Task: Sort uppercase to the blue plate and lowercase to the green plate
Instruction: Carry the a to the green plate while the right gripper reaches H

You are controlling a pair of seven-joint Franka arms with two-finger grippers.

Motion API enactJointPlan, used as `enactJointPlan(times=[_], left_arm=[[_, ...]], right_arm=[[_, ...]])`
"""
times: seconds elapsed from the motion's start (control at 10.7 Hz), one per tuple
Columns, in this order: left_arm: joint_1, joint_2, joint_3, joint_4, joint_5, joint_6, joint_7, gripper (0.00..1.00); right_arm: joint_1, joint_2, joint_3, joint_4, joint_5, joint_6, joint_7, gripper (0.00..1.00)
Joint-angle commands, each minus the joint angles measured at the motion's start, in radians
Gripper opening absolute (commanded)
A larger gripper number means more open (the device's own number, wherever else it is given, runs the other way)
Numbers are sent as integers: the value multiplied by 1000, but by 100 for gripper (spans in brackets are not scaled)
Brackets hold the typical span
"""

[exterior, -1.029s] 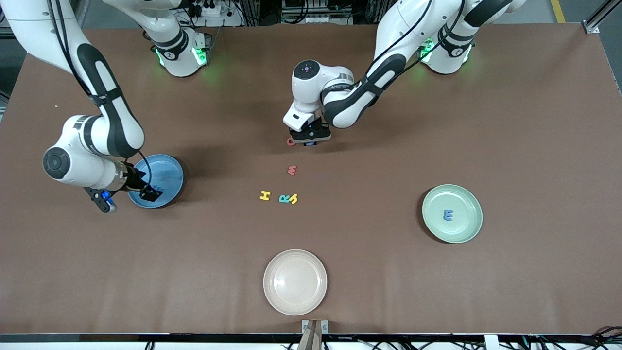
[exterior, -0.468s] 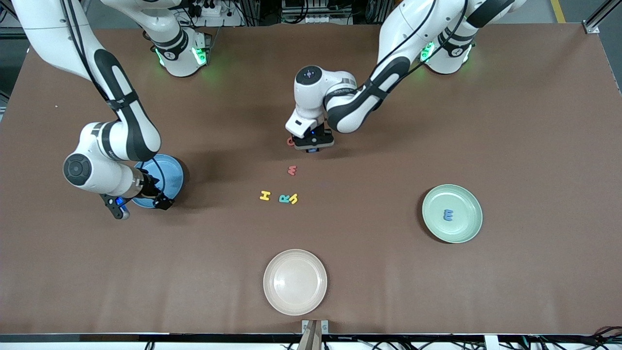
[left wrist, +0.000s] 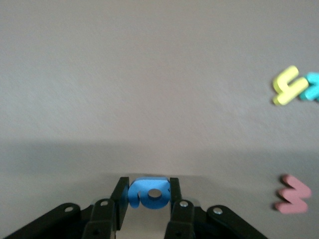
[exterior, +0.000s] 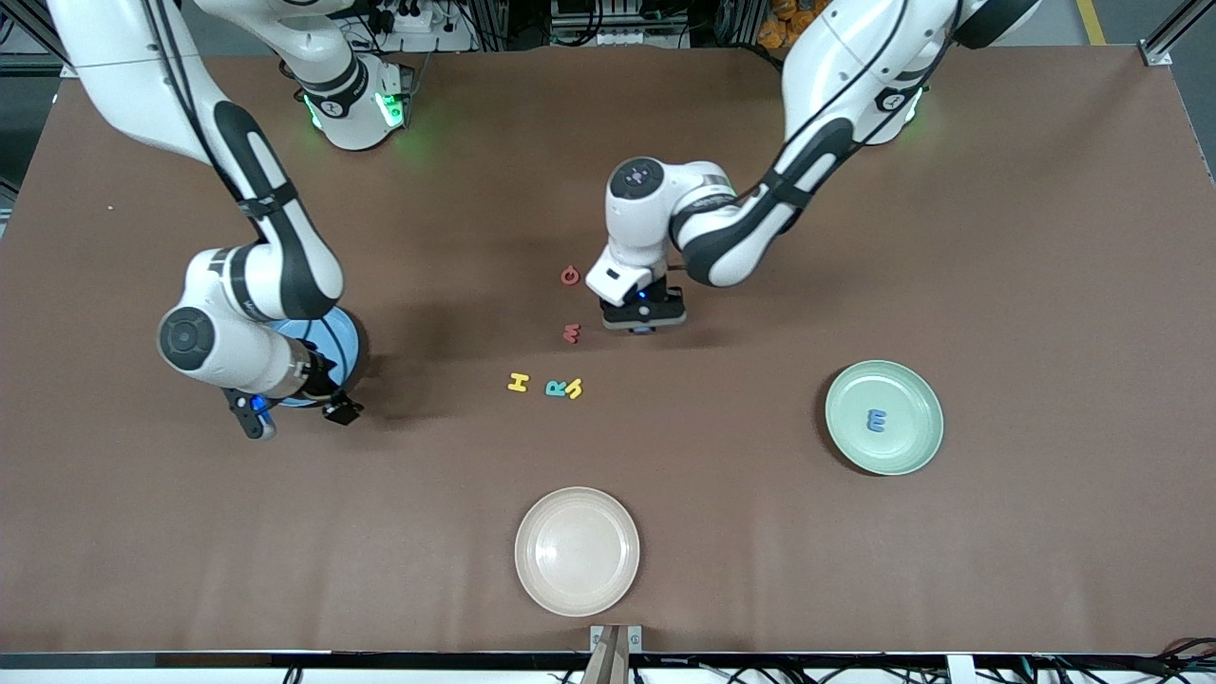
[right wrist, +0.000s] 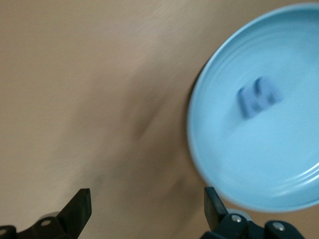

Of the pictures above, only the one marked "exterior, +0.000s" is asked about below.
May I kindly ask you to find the blue plate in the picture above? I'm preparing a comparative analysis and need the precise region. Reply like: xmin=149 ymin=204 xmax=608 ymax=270
xmin=271 ymin=312 xmax=367 ymax=409

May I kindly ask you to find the beige plate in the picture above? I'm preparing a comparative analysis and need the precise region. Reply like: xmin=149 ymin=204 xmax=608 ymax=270
xmin=514 ymin=486 xmax=641 ymax=618

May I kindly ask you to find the green plate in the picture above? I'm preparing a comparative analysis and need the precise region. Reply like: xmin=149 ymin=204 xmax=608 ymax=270
xmin=825 ymin=360 xmax=945 ymax=476

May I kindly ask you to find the black table edge strip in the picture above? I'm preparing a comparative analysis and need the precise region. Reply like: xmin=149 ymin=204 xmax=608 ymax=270
xmin=0 ymin=650 xmax=1216 ymax=672

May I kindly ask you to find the brown table cover sheet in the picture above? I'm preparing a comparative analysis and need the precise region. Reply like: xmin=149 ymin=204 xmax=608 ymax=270
xmin=0 ymin=46 xmax=1216 ymax=656

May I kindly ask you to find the white power strip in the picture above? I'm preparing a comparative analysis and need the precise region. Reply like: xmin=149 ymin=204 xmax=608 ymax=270
xmin=366 ymin=0 xmax=476 ymax=53

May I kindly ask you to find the black equipment rack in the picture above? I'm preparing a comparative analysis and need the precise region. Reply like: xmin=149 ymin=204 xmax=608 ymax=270
xmin=546 ymin=0 xmax=751 ymax=50

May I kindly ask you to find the orange packet pile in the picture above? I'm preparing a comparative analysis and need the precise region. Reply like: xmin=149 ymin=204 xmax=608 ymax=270
xmin=757 ymin=0 xmax=820 ymax=48

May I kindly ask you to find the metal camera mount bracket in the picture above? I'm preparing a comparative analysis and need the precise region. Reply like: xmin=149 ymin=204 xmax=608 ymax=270
xmin=590 ymin=624 xmax=643 ymax=684

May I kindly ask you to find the aluminium frame profile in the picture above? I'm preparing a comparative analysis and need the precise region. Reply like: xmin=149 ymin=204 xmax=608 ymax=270
xmin=1140 ymin=0 xmax=1216 ymax=67

